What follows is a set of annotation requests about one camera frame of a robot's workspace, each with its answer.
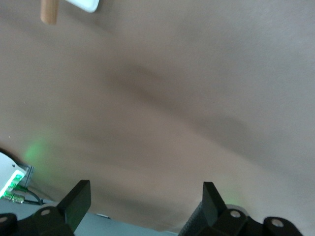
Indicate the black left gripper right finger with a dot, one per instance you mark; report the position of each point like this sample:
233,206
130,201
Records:
221,223

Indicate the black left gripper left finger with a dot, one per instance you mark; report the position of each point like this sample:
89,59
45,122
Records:
64,214

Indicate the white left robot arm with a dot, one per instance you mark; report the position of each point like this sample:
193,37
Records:
7,169

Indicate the white rack with wooden rods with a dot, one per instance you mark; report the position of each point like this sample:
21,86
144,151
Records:
49,12

